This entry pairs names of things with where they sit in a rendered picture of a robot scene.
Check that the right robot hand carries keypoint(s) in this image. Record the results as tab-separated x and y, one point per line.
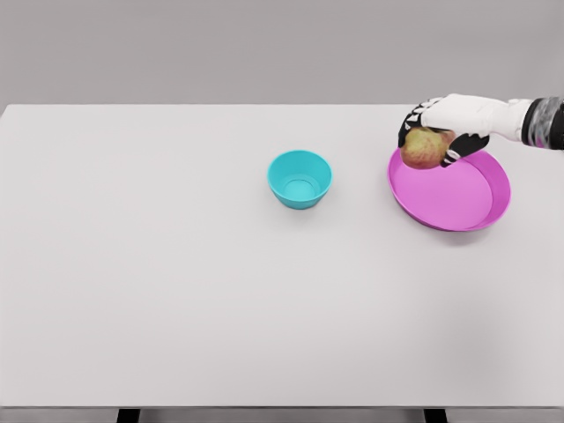
458	113

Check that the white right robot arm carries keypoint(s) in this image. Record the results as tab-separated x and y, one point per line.
529	121

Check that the red-yellow apple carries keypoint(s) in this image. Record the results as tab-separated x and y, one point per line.
425	149

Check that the pink plate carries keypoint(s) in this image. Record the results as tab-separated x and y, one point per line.
449	194

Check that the blue bowl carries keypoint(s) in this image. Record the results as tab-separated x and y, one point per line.
299	179

